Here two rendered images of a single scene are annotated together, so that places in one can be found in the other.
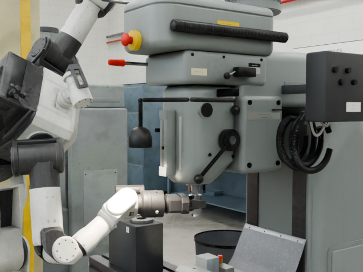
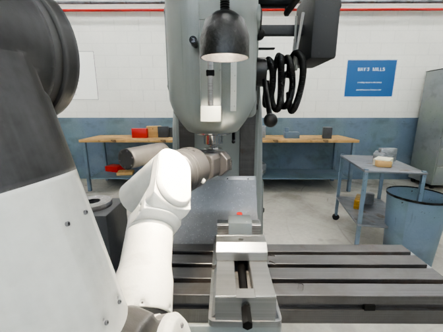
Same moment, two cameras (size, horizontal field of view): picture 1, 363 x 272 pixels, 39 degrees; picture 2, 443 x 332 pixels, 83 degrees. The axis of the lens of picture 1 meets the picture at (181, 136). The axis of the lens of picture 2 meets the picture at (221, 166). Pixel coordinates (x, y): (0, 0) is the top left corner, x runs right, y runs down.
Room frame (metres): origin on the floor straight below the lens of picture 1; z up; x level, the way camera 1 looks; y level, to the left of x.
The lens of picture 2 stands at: (1.32, 0.45, 1.36)
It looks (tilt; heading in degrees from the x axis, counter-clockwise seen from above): 13 degrees down; 305
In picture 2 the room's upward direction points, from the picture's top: straight up
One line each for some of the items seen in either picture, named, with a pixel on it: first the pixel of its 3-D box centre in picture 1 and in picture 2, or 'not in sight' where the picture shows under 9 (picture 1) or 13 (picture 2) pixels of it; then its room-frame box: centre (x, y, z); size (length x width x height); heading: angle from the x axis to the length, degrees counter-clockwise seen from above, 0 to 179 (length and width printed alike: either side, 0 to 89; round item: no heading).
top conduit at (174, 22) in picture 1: (232, 32); not in sight; (1.59, -0.16, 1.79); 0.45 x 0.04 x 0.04; 125
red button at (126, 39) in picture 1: (127, 39); not in sight; (1.55, 0.16, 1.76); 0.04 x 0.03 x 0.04; 35
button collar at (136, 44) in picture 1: (134, 40); not in sight; (1.56, 0.14, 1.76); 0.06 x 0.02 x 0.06; 35
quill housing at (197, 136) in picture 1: (196, 134); (213, 62); (1.69, -0.05, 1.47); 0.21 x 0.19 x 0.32; 35
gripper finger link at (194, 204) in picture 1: (196, 204); not in sight; (1.66, -0.05, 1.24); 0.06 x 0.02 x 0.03; 102
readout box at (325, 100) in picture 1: (338, 87); (316, 30); (1.59, -0.48, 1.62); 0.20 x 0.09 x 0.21; 125
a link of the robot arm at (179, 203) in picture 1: (168, 204); (196, 166); (1.67, 0.04, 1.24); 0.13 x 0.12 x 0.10; 12
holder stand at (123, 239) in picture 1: (135, 241); (78, 236); (1.97, 0.18, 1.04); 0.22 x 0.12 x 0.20; 35
